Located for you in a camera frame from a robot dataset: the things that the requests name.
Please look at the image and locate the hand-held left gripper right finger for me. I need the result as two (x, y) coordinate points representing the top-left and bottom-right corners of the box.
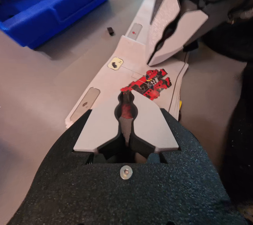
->
(129, 90), (179, 153)

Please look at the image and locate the blue plastic storage bin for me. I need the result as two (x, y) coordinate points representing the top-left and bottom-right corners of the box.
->
(0, 0), (120, 49)

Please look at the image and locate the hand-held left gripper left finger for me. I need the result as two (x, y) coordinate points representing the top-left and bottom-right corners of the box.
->
(73, 91), (127, 153)

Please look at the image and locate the dark red toy brick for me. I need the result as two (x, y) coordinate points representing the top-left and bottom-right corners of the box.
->
(120, 91), (136, 120)

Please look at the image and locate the white instruction booklet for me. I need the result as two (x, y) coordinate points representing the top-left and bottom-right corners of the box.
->
(65, 0), (189, 129)

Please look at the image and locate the person's right forearm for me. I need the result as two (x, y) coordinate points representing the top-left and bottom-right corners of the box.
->
(202, 18), (253, 62)

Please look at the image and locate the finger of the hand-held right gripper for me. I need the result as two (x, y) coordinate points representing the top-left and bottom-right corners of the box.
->
(148, 9), (209, 67)
(146, 0), (181, 64)

